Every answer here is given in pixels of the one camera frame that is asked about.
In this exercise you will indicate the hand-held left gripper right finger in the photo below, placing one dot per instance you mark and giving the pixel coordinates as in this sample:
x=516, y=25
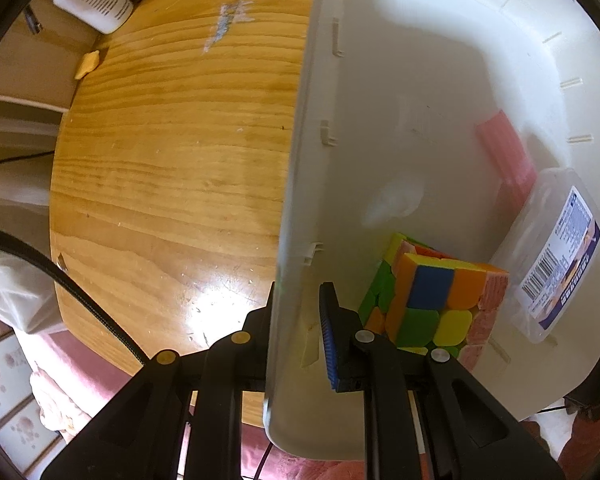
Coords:
x=330, y=340

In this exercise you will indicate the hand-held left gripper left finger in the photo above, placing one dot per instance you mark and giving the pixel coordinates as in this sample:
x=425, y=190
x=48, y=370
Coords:
x=257, y=330

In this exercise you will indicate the colourful puzzle cube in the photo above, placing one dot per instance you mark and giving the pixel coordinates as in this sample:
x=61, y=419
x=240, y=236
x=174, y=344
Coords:
x=430, y=285

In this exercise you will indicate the clear plastic box with label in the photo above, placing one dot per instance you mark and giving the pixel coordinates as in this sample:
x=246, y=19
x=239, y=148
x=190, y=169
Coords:
x=555, y=260

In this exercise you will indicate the white plastic storage bin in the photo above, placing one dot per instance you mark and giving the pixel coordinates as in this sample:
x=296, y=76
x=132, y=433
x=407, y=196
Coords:
x=430, y=110

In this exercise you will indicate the pink hair roller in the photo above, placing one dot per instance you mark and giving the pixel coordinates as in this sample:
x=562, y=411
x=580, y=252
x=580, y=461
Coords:
x=505, y=155

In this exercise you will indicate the white cloth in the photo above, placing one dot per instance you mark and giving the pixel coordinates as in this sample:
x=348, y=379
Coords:
x=15, y=270

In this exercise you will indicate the small yellow object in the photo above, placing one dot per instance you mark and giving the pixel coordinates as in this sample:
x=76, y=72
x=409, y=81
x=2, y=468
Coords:
x=87, y=64

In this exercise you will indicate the white spray bottle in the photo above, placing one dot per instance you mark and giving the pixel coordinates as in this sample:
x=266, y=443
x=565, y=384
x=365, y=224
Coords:
x=95, y=0

